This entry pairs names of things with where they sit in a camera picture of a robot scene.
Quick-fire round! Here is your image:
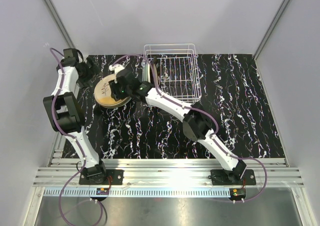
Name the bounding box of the black mounting plate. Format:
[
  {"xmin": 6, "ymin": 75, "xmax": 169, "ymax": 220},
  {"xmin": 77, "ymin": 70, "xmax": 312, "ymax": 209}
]
[
  {"xmin": 207, "ymin": 169, "xmax": 257, "ymax": 186},
  {"xmin": 79, "ymin": 169, "xmax": 125, "ymax": 186}
]

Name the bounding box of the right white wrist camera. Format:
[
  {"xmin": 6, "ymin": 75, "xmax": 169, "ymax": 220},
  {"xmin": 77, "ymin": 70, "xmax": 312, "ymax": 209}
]
[{"xmin": 108, "ymin": 63, "xmax": 125, "ymax": 75}]

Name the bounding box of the mint green floral plate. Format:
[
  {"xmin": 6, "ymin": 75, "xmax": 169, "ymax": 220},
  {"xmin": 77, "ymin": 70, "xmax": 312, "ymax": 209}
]
[{"xmin": 142, "ymin": 60, "xmax": 150, "ymax": 82}]

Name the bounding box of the right aluminium frame post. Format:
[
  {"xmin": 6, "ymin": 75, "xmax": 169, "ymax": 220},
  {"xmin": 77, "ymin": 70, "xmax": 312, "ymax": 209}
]
[{"xmin": 253, "ymin": 0, "xmax": 292, "ymax": 61}]

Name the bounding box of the white wire dish rack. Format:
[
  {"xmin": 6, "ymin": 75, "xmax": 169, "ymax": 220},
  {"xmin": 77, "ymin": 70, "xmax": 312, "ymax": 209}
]
[{"xmin": 143, "ymin": 43, "xmax": 202, "ymax": 104}]

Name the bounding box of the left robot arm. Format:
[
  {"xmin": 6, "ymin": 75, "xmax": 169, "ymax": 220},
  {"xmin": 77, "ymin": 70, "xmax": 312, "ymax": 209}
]
[{"xmin": 43, "ymin": 48, "xmax": 108, "ymax": 185}]

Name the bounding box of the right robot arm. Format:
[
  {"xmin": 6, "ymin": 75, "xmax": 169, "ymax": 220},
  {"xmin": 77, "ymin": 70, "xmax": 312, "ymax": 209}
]
[{"xmin": 109, "ymin": 64, "xmax": 247, "ymax": 185}]

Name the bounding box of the cream yellow leaf plate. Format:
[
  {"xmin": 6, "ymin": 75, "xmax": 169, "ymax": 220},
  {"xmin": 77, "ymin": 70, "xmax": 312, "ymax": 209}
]
[{"xmin": 94, "ymin": 74, "xmax": 131, "ymax": 109}]

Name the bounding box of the aluminium frame post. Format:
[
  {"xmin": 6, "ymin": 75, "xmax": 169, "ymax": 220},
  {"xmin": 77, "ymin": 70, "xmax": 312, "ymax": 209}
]
[
  {"xmin": 43, "ymin": 0, "xmax": 75, "ymax": 48},
  {"xmin": 253, "ymin": 0, "xmax": 292, "ymax": 61}
]

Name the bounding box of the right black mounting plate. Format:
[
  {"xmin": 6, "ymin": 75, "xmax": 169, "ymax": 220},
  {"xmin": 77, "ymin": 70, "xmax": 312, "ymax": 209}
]
[{"xmin": 207, "ymin": 169, "xmax": 257, "ymax": 186}]

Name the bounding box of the left aluminium frame post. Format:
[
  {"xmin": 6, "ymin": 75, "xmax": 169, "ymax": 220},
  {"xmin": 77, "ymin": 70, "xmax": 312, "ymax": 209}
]
[{"xmin": 43, "ymin": 0, "xmax": 75, "ymax": 48}]

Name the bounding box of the black plate with colour stripes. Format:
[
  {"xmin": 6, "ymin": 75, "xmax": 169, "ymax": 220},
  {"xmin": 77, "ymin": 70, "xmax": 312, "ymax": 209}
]
[{"xmin": 152, "ymin": 56, "xmax": 160, "ymax": 86}]

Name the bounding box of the white slotted cable duct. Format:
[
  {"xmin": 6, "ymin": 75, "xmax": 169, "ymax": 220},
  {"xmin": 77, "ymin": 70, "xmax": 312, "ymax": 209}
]
[{"xmin": 43, "ymin": 187, "xmax": 231, "ymax": 198}]

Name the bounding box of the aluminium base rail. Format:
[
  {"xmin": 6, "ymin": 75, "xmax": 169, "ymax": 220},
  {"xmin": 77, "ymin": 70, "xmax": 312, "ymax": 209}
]
[{"xmin": 33, "ymin": 158, "xmax": 304, "ymax": 188}]

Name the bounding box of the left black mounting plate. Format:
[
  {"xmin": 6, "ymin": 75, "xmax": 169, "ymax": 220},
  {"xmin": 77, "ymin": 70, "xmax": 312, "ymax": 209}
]
[{"xmin": 79, "ymin": 169, "xmax": 125, "ymax": 186}]

